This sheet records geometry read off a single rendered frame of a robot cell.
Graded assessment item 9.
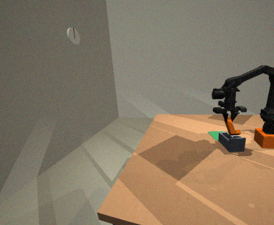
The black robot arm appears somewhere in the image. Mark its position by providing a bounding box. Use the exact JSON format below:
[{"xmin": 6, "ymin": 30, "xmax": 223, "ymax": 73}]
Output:
[{"xmin": 212, "ymin": 65, "xmax": 274, "ymax": 135}]

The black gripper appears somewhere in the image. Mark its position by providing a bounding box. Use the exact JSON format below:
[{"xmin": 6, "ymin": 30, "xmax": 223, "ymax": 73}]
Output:
[{"xmin": 213, "ymin": 99, "xmax": 247, "ymax": 123}]

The orange l-shaped part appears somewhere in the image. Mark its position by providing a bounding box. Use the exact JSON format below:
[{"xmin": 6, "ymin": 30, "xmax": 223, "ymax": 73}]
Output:
[{"xmin": 225, "ymin": 118, "xmax": 241, "ymax": 136}]

